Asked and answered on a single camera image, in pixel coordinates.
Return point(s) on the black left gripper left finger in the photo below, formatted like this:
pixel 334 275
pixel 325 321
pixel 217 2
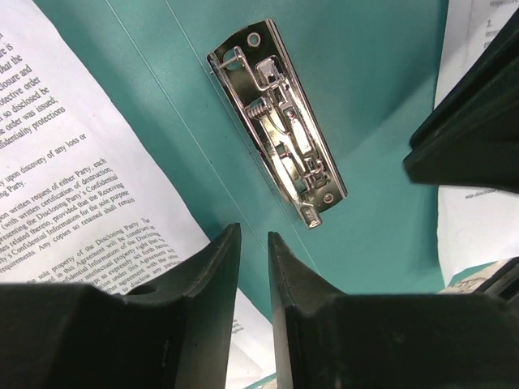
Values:
pixel 171 332

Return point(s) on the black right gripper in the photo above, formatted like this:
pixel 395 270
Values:
pixel 484 156

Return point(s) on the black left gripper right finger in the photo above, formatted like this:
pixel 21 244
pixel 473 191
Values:
pixel 325 338

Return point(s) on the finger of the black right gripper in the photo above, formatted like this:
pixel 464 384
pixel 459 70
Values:
pixel 478 67

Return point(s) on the printed white paper sheets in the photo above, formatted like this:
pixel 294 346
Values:
pixel 475 226

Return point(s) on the teal plastic folder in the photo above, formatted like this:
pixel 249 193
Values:
pixel 369 70

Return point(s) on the single printed paper sheet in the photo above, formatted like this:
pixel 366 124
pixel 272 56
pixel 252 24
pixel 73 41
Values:
pixel 82 201

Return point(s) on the silver folder clip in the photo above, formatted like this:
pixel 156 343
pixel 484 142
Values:
pixel 257 76

